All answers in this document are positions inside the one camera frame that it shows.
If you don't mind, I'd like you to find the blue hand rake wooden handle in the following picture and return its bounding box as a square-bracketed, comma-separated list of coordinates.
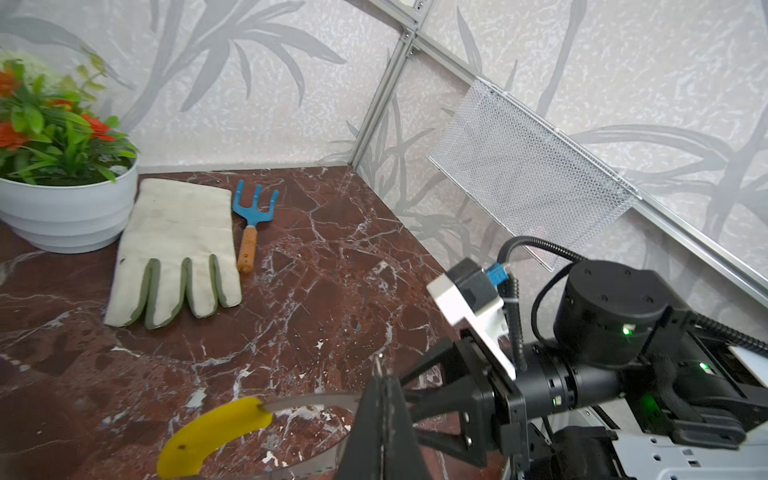
[232, 180, 279, 274]

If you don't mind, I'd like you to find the cream gardening glove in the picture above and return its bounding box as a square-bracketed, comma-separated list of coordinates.
[104, 178, 242, 329]

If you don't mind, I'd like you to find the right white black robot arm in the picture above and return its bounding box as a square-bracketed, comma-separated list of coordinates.
[401, 256, 767, 479]

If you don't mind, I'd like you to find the white wire mesh basket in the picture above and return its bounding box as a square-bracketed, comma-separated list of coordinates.
[428, 80, 636, 250]

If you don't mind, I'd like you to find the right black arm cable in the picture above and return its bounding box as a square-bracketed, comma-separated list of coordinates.
[494, 235, 768, 373]

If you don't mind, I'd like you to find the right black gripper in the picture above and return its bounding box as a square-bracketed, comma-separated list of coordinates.
[400, 335, 576, 479]

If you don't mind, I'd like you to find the aluminium frame rail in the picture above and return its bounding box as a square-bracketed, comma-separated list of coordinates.
[349, 1, 767, 299]

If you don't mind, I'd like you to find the metal keyring with yellow tag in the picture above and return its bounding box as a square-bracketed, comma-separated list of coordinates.
[156, 359, 392, 479]

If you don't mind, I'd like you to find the white pot with plant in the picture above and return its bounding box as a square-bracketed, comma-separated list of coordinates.
[1, 51, 139, 254]

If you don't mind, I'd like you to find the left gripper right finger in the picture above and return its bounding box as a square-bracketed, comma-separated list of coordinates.
[381, 377, 431, 480]

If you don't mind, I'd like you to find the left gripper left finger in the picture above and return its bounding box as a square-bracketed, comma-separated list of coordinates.
[335, 377, 384, 480]

